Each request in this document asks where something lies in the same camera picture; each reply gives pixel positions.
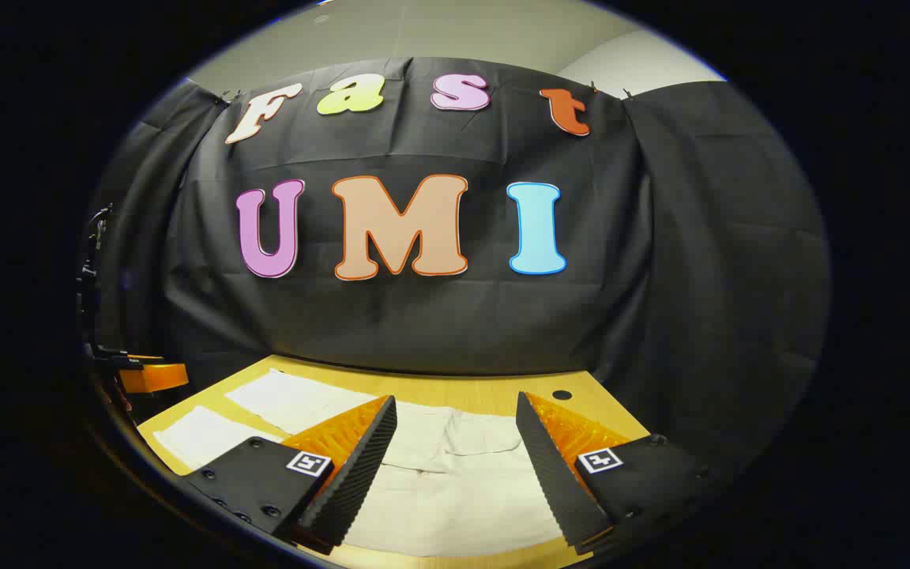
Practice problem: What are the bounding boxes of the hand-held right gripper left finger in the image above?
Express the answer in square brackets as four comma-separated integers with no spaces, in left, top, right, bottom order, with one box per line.
[177,395,398,556]

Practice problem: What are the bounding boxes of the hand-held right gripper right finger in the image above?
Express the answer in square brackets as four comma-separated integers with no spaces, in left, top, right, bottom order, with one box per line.
[515,390,720,556]

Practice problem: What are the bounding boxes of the white jeans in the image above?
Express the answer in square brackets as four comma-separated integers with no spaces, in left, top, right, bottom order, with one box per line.
[153,367,574,558]

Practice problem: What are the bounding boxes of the black backdrop cloth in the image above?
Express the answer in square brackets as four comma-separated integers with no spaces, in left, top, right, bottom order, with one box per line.
[96,55,831,507]

